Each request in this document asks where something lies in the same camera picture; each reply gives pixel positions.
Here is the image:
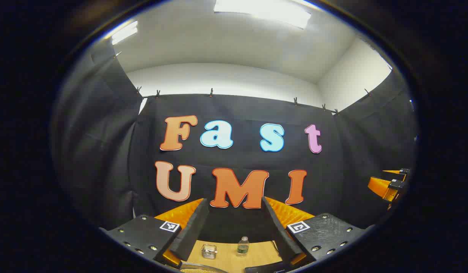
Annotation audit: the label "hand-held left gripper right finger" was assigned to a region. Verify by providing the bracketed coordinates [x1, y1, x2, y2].
[261, 196, 375, 266]

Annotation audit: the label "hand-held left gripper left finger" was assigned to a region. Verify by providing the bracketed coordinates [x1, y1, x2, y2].
[99, 198, 210, 268]

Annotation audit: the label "black induction cooktop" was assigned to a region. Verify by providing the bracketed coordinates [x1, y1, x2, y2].
[245, 261, 295, 273]

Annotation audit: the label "row of black cloth clips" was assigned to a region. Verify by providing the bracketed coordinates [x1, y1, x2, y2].
[113, 51, 372, 115]

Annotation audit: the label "small ceiling light panel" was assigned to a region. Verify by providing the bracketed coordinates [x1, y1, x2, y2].
[111, 21, 139, 45]

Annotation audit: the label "large ceiling light panel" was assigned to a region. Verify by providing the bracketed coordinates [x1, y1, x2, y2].
[213, 0, 312, 30]

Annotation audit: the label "small clear wire basket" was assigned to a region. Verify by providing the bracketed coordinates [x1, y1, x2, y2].
[201, 244, 218, 260]

